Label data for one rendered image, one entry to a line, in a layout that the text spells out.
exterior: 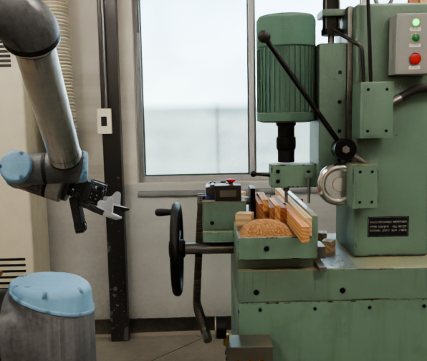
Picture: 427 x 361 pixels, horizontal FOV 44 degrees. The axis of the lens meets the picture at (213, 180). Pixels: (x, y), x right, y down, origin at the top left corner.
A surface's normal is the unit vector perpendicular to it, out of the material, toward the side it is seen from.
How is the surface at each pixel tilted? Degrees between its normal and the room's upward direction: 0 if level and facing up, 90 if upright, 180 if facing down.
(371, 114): 90
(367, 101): 90
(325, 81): 90
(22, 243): 90
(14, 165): 74
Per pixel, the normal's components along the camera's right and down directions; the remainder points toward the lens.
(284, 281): 0.01, 0.12
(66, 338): 0.54, 0.08
